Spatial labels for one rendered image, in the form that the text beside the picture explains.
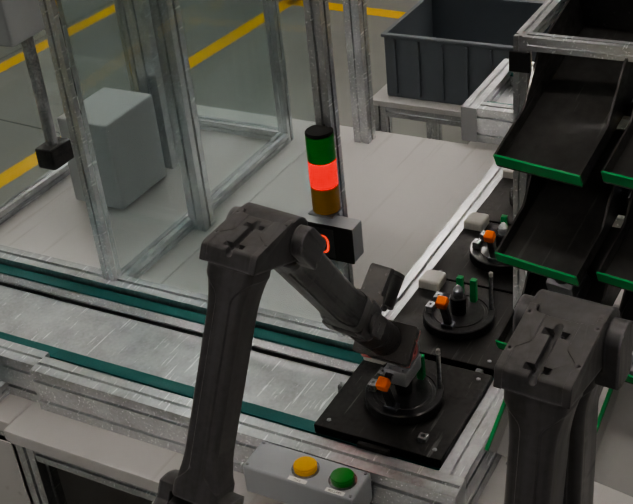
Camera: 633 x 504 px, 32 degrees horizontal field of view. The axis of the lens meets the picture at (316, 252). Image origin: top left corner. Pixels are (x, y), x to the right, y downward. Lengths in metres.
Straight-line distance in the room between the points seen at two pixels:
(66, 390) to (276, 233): 1.00
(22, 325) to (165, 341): 0.33
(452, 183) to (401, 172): 0.15
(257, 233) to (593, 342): 0.44
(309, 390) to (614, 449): 0.61
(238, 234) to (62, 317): 1.19
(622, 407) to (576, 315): 0.76
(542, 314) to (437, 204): 1.71
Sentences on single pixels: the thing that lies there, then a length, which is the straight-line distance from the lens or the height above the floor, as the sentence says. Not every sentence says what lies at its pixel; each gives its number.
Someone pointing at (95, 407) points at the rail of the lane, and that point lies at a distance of 2.20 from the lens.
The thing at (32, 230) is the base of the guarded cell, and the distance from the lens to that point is 2.93.
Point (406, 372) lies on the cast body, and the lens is 1.93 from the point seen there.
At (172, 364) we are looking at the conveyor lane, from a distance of 2.25.
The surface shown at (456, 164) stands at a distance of 2.96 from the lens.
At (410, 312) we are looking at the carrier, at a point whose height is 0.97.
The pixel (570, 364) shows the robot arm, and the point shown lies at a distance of 1.04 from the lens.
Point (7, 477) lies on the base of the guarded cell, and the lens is 2.45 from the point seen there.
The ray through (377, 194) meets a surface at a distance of 2.84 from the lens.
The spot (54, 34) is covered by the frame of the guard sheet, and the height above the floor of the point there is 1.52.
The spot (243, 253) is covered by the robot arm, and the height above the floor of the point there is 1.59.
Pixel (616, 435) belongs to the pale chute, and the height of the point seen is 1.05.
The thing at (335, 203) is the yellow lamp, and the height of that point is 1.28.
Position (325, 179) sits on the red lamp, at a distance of 1.94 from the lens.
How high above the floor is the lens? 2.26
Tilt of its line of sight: 32 degrees down
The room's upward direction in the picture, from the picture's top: 6 degrees counter-clockwise
